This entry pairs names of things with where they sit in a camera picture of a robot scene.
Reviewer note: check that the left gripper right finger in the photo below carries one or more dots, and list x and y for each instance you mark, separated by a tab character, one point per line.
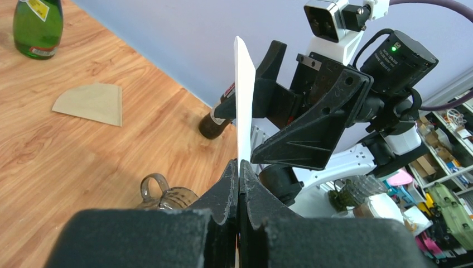
258	209

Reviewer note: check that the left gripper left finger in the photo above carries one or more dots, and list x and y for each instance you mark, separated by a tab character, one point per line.
213	237

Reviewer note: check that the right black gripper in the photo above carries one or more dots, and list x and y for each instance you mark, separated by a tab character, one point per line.
330	98

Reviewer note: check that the white paper coffee filter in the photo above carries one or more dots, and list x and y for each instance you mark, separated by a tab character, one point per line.
244	90

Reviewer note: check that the brown paper coffee filter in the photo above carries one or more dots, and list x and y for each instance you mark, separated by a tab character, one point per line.
97	102

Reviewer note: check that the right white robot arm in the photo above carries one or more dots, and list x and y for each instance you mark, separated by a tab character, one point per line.
396	66

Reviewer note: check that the clear ribbed glass pitcher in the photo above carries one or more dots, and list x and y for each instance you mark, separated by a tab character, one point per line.
171	198

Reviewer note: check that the cola bottle red cap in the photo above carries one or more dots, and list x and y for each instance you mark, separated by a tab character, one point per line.
212	127

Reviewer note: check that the background clutter shelf items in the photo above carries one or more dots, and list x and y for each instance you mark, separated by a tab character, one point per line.
447	239

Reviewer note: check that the green glass bottle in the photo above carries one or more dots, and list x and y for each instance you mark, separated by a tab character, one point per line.
38	27

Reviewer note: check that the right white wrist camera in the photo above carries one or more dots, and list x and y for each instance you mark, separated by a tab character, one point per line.
338	26

